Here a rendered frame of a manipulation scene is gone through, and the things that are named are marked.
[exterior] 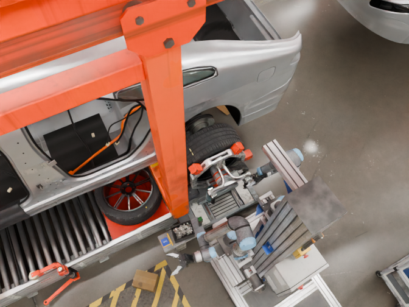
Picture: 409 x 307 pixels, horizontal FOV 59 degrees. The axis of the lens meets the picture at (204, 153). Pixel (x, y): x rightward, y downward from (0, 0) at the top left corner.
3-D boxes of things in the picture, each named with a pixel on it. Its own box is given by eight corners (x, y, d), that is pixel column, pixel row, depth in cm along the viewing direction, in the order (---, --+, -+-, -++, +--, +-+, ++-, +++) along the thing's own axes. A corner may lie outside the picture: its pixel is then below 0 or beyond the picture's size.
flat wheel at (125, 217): (135, 155, 400) (132, 145, 379) (175, 195, 380) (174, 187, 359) (86, 194, 378) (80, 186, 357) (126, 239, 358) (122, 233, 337)
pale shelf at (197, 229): (197, 217, 355) (197, 216, 352) (205, 232, 348) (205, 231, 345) (157, 237, 345) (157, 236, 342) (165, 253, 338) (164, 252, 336)
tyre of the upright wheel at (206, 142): (232, 112, 315) (165, 146, 308) (246, 133, 306) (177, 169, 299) (234, 143, 376) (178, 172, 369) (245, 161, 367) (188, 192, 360)
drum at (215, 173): (221, 166, 340) (223, 159, 328) (232, 185, 332) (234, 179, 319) (209, 172, 337) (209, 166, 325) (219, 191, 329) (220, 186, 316)
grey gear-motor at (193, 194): (184, 173, 412) (183, 160, 381) (201, 204, 396) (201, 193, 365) (170, 179, 408) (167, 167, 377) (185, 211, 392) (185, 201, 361)
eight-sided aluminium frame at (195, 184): (238, 166, 363) (244, 141, 314) (241, 172, 360) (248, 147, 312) (190, 189, 351) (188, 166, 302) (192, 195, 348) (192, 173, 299)
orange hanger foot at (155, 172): (160, 156, 372) (157, 140, 341) (182, 198, 352) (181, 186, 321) (145, 162, 369) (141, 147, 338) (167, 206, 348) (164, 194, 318)
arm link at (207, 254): (216, 257, 264) (217, 256, 257) (202, 262, 263) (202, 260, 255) (213, 247, 268) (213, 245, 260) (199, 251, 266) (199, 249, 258)
